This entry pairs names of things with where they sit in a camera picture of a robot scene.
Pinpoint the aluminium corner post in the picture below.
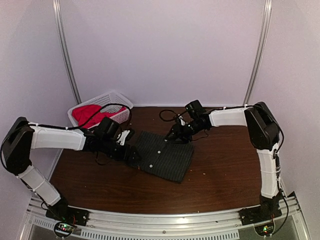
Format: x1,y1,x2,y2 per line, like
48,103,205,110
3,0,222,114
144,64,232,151
52,0,82,104
243,0,273,105

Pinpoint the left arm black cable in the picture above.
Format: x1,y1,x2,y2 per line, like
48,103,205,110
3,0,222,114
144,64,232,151
0,103,133,171

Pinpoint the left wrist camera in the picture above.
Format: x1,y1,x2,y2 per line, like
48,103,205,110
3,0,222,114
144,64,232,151
94,117,135,146

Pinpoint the black pinstriped shirt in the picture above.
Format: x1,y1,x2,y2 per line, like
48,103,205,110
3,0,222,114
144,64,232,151
128,131,194,183

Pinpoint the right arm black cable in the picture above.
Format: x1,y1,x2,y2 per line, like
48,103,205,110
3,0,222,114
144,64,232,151
159,109,187,123

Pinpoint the white plastic laundry basket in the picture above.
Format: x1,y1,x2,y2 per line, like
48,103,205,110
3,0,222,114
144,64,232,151
67,91,134,127

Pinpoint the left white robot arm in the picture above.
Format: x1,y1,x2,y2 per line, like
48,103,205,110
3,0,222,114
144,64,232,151
0,117,142,222

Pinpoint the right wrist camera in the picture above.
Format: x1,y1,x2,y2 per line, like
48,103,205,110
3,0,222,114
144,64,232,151
178,99,206,126

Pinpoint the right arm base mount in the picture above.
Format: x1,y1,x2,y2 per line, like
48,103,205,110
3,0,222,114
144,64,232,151
238,190,289,239

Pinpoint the red garment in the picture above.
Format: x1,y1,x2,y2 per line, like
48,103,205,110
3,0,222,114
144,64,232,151
71,104,127,129

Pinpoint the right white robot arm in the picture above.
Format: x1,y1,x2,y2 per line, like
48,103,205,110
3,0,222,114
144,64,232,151
165,100,283,199

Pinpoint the right aluminium corner post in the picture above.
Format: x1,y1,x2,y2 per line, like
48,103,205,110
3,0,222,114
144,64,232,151
243,0,273,105

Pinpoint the left aluminium corner post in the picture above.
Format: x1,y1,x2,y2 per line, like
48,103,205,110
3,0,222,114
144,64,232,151
52,0,82,104

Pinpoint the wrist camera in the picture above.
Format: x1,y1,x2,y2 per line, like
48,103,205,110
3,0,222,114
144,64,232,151
94,117,135,146
178,99,206,126

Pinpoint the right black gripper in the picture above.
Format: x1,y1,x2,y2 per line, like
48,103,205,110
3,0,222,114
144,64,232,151
166,119,206,144

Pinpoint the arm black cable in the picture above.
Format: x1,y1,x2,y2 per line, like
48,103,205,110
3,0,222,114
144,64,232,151
159,109,187,123
0,103,133,171

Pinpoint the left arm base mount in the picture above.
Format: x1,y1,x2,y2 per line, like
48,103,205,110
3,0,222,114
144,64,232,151
41,196,90,240

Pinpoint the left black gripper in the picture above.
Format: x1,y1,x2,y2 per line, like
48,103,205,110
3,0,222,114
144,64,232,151
100,137,143,163

